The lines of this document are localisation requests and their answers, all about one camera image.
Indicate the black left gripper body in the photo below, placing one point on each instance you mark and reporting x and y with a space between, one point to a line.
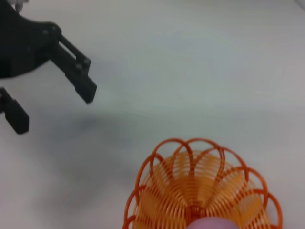
16 45

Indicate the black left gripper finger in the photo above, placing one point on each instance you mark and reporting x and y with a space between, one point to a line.
16 117
81 81

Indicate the pink toy peach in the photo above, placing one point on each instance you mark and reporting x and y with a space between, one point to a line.
212 224

